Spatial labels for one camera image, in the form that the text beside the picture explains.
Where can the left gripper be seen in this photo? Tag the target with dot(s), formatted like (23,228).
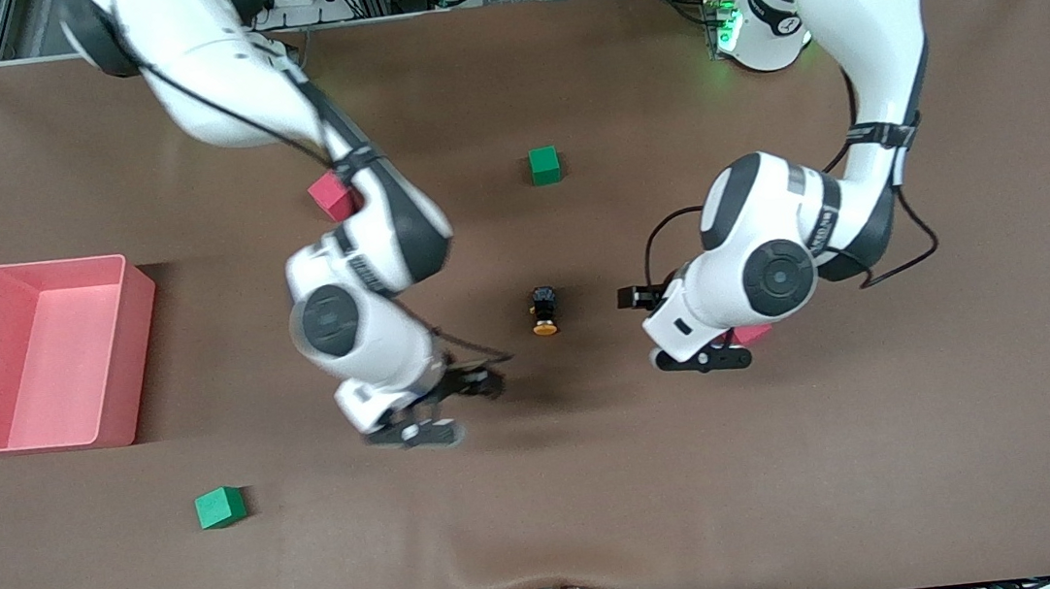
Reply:
(635,298)

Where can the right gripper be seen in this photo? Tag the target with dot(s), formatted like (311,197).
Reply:
(469,383)

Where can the black button with orange cap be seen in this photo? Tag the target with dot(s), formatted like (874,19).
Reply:
(543,307)

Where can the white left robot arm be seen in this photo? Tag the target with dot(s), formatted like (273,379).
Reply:
(857,16)

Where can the red foam cube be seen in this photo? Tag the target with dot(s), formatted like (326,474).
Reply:
(754,333)
(329,196)

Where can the green foam cube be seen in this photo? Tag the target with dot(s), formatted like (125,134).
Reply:
(219,508)
(545,166)

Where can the brown table mat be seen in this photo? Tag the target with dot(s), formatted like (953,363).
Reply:
(796,461)

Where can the pink plastic bin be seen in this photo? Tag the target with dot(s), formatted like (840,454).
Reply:
(53,354)

